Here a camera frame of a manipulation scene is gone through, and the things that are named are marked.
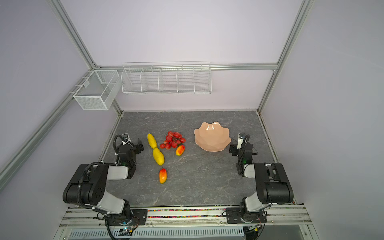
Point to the aluminium front rail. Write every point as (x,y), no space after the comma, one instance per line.
(205,216)

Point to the yellow fake fruit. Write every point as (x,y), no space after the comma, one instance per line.
(158,156)
(152,141)

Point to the white mesh box basket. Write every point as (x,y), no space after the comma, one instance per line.
(98,90)

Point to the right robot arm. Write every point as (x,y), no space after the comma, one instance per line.
(272,187)

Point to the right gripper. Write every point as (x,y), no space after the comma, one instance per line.
(235,150)

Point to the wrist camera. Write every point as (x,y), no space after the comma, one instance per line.
(126,138)
(241,139)

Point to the red-yellow mango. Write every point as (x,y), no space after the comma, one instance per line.
(163,175)
(180,150)

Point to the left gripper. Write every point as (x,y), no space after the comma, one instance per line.
(137,147)

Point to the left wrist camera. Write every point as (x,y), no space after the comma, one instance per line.
(126,138)

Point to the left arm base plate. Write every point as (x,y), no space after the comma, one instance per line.
(137,217)

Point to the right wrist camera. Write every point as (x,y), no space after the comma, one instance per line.
(241,139)

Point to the red strawberry bunch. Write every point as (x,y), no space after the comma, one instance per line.
(172,140)

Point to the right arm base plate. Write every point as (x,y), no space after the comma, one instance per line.
(236,215)

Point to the long white wire basket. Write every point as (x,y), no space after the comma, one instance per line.
(167,78)

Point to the pink scalloped fruit bowl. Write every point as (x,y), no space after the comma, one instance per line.
(212,137)

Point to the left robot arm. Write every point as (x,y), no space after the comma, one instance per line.
(87,187)

